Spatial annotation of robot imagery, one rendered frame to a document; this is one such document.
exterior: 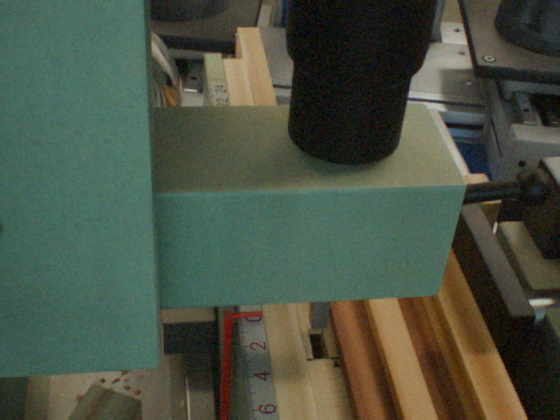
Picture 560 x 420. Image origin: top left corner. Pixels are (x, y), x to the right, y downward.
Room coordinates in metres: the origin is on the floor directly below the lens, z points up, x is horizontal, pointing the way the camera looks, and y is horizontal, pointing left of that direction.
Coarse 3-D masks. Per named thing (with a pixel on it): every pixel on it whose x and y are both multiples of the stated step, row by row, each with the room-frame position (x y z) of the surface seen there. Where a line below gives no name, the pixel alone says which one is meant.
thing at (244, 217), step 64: (192, 128) 0.31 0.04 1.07; (256, 128) 0.32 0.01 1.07; (192, 192) 0.27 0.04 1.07; (256, 192) 0.27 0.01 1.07; (320, 192) 0.27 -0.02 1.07; (384, 192) 0.28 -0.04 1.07; (448, 192) 0.28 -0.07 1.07; (192, 256) 0.26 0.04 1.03; (256, 256) 0.27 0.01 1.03; (320, 256) 0.28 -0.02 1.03; (384, 256) 0.28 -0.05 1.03
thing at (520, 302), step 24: (480, 216) 0.36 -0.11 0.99; (456, 240) 0.36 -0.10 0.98; (480, 240) 0.34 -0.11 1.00; (480, 264) 0.32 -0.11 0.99; (504, 264) 0.32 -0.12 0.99; (480, 288) 0.32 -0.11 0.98; (504, 288) 0.30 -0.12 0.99; (480, 312) 0.31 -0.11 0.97; (504, 312) 0.29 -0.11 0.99; (528, 312) 0.29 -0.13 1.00; (504, 336) 0.28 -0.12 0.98; (528, 336) 0.29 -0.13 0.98; (504, 360) 0.28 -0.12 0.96
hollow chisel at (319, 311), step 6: (312, 306) 0.31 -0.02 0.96; (318, 306) 0.31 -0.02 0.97; (324, 306) 0.31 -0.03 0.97; (312, 312) 0.31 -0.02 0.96; (318, 312) 0.31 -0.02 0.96; (324, 312) 0.31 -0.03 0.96; (312, 318) 0.31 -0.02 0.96; (318, 318) 0.31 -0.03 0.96; (324, 318) 0.31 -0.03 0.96; (312, 324) 0.31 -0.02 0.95; (318, 324) 0.31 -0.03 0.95; (324, 324) 0.31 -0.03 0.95
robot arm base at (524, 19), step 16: (512, 0) 0.98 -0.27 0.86; (528, 0) 0.95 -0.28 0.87; (544, 0) 0.94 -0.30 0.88; (496, 16) 1.00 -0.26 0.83; (512, 16) 0.96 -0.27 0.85; (528, 16) 0.95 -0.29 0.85; (544, 16) 0.93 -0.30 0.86; (512, 32) 0.95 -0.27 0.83; (528, 32) 0.93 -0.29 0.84; (544, 32) 0.93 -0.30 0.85; (528, 48) 0.93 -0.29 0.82; (544, 48) 0.92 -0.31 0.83
